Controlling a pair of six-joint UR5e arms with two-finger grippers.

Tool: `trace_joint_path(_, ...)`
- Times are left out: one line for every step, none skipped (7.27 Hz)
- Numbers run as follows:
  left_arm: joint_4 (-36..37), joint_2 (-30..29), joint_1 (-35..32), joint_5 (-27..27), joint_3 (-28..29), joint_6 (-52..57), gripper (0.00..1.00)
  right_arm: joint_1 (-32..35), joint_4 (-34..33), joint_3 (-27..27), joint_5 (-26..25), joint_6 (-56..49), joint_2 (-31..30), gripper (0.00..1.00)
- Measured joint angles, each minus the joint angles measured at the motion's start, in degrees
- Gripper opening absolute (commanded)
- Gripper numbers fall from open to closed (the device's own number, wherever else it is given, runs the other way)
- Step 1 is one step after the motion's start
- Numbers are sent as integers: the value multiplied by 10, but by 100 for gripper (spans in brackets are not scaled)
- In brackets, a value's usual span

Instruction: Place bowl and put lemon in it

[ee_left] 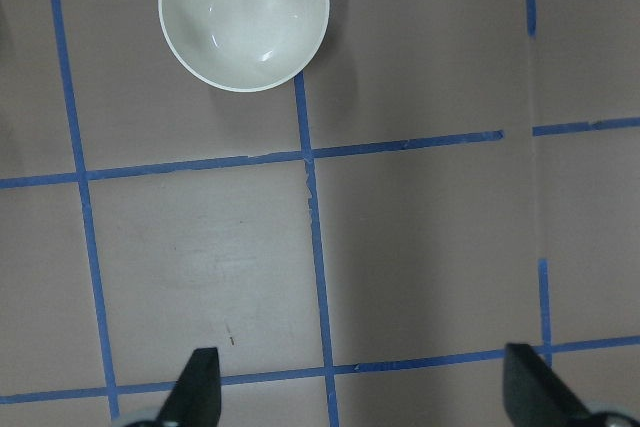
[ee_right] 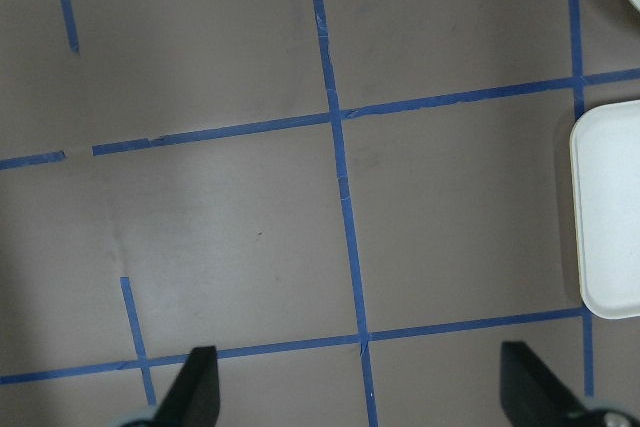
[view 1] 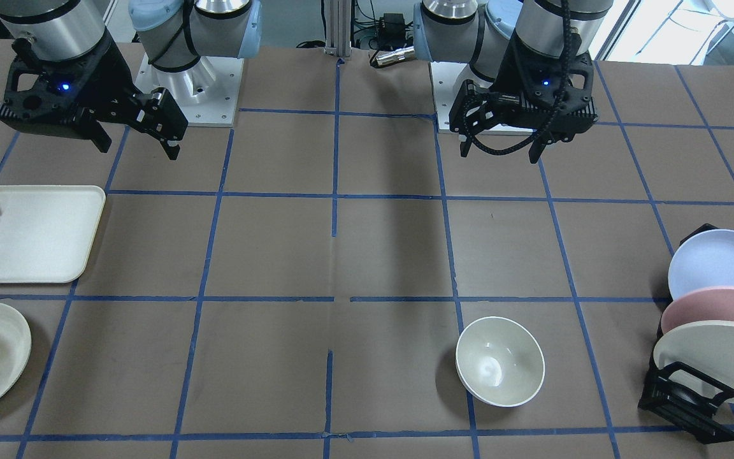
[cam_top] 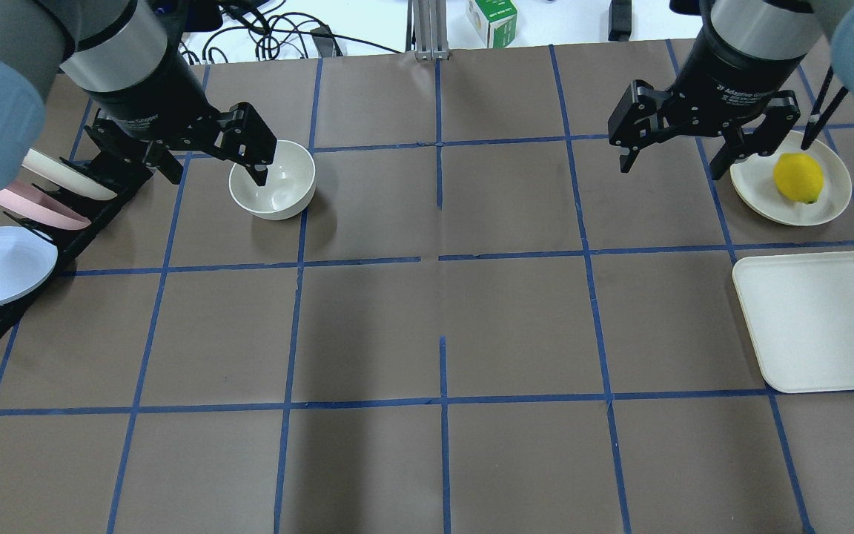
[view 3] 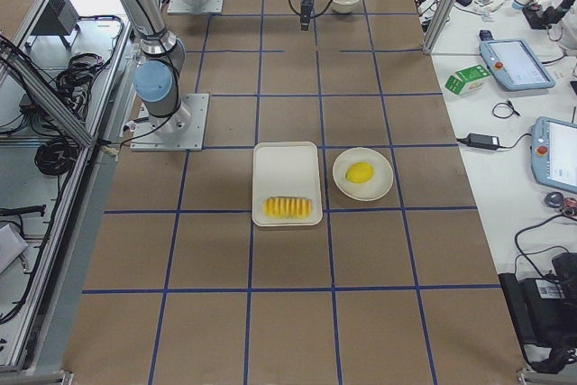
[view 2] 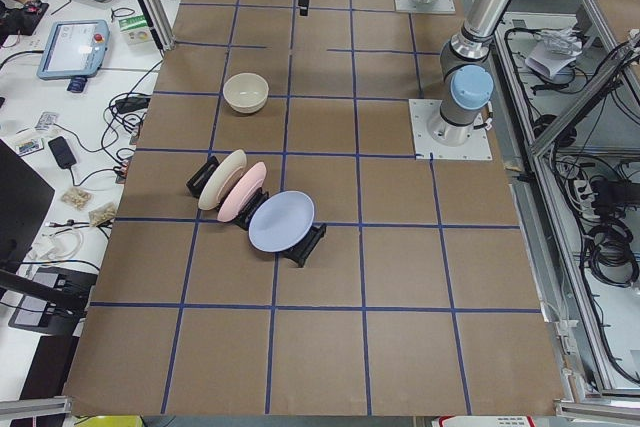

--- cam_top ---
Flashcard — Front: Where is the pink plate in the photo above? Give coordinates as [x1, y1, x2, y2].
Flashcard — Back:
[0, 185, 91, 231]

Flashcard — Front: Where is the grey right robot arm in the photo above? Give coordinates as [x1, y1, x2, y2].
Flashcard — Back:
[608, 1, 854, 179]

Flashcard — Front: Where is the yellow lemon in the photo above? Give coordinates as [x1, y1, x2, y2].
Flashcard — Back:
[772, 152, 826, 204]

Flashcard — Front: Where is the white rectangular tray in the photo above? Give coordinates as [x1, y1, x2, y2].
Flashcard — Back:
[732, 251, 854, 393]

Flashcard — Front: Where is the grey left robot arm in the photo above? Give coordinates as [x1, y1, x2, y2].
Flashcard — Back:
[0, 1, 278, 190]

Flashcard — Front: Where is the aluminium frame post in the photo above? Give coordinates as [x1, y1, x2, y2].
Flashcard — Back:
[406, 1, 448, 61]

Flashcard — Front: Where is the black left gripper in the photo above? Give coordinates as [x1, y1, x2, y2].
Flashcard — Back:
[85, 45, 278, 186]

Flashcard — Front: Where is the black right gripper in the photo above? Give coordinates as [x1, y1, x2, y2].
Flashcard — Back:
[608, 30, 804, 180]

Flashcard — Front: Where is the black dish rack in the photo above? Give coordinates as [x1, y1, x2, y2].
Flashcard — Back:
[0, 113, 155, 340]

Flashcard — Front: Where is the black cable bundle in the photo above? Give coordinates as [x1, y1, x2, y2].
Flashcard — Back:
[175, 0, 402, 66]

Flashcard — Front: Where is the white ceramic bowl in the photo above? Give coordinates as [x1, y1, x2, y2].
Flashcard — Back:
[228, 141, 317, 222]

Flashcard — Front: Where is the cream round plate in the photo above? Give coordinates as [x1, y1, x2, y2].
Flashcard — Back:
[729, 131, 852, 226]

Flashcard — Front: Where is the green white carton box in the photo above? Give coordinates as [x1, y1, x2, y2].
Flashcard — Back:
[466, 1, 519, 50]

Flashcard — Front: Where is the white plate in rack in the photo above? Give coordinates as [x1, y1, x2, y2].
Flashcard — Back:
[21, 148, 116, 202]

